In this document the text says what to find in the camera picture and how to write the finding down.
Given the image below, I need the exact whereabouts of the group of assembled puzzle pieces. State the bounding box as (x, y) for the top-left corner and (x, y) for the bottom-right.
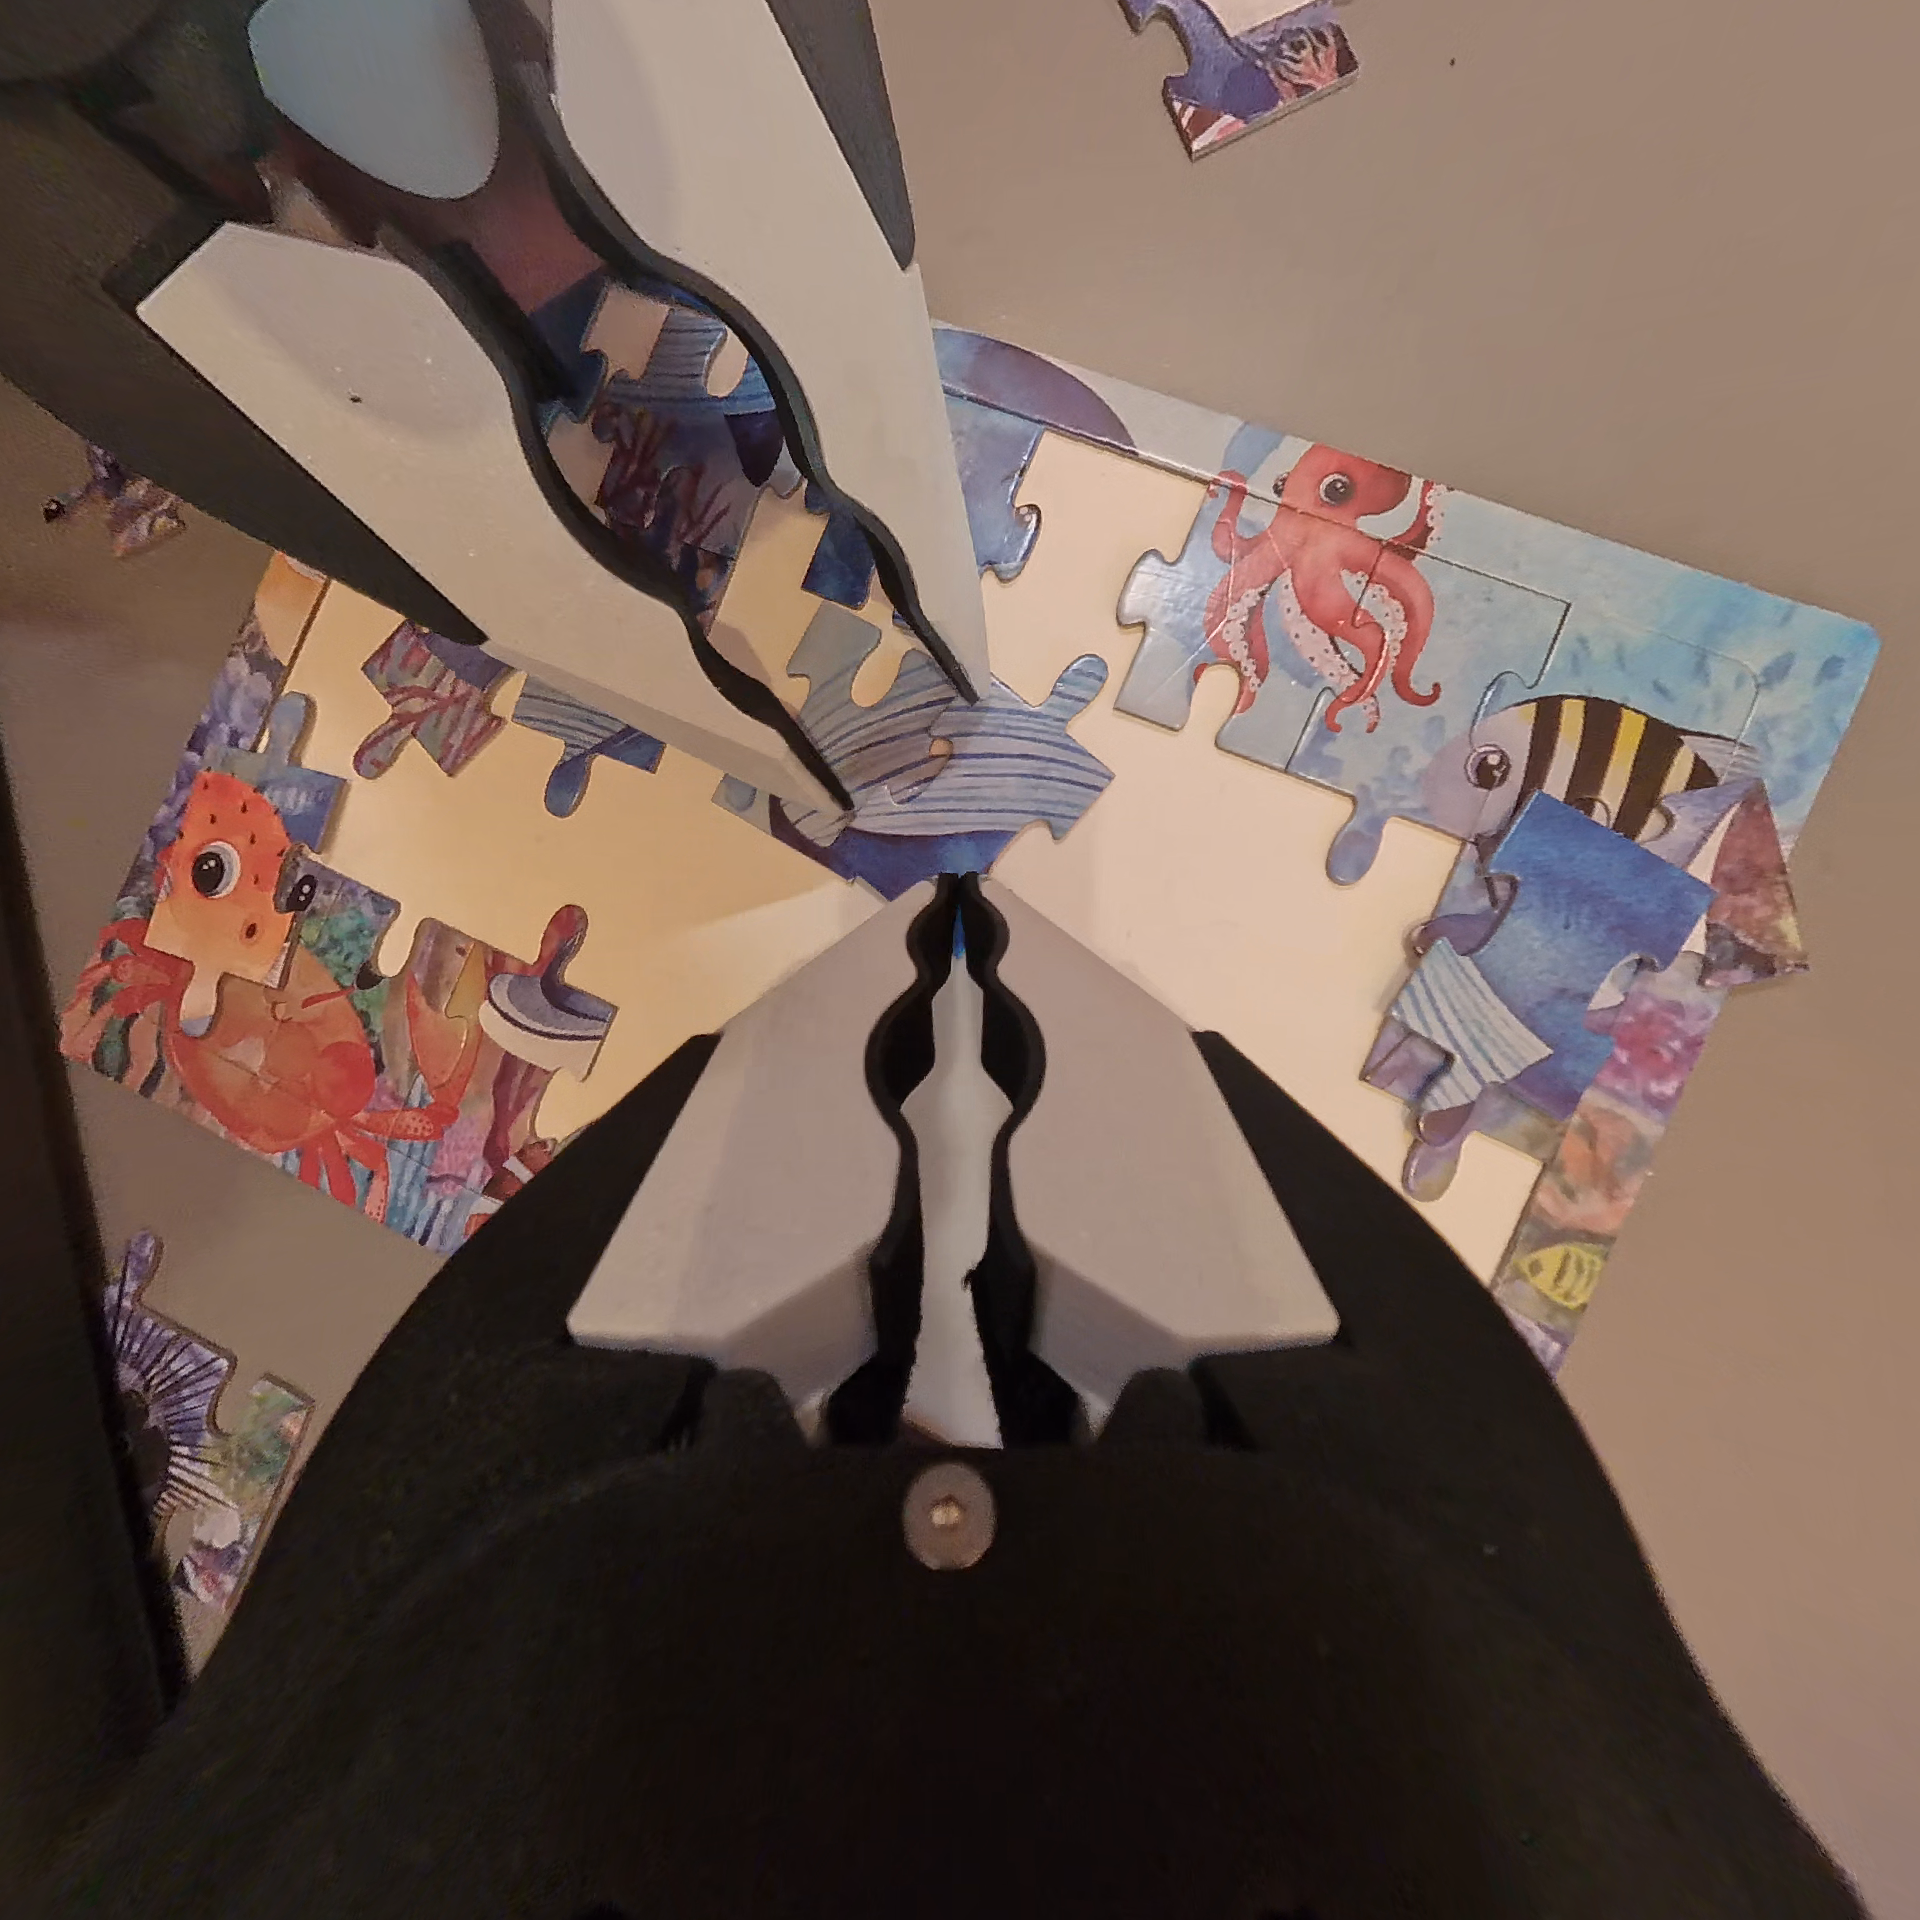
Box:
(67, 287), (1806, 1280)

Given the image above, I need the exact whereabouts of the red coral navy puzzle piece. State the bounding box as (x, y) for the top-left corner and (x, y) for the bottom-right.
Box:
(363, 624), (510, 779)

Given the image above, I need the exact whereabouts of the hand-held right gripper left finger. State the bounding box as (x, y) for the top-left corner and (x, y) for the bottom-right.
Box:
(566, 871), (966, 1446)

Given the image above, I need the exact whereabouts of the black perforated pad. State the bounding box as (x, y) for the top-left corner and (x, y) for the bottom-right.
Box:
(0, 734), (166, 1756)

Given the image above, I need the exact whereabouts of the grey blue red-striped puzzle piece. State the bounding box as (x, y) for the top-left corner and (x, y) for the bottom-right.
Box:
(1123, 0), (1359, 159)

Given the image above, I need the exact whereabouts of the orange pufferfish puzzle piece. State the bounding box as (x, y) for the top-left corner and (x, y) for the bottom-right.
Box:
(140, 768), (346, 1017)

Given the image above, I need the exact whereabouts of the ocean print puzzle board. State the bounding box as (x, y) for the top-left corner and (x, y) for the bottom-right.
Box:
(60, 323), (1884, 1376)

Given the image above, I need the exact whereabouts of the pale striped whale puzzle piece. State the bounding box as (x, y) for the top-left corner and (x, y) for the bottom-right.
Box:
(791, 601), (966, 796)

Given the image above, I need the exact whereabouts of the pile of loose puzzle pieces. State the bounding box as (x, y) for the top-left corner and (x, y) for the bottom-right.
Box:
(102, 1230), (315, 1618)

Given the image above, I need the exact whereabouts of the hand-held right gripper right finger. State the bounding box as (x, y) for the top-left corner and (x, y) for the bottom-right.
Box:
(957, 871), (1345, 1446)

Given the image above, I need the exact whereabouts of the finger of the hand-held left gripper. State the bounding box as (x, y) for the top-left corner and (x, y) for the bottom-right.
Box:
(535, 0), (988, 707)
(131, 222), (859, 814)

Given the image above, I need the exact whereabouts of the blue and striped puzzle piece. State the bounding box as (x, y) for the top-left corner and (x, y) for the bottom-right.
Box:
(831, 651), (1123, 891)

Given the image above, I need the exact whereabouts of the purple seahorse loose piece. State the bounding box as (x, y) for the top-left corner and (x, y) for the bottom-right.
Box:
(44, 440), (189, 557)

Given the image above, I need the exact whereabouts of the purple and navy puzzle piece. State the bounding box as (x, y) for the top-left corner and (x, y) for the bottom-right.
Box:
(1664, 779), (1806, 981)

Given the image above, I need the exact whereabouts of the blue whale eye puzzle piece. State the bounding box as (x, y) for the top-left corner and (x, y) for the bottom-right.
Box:
(946, 412), (1041, 587)

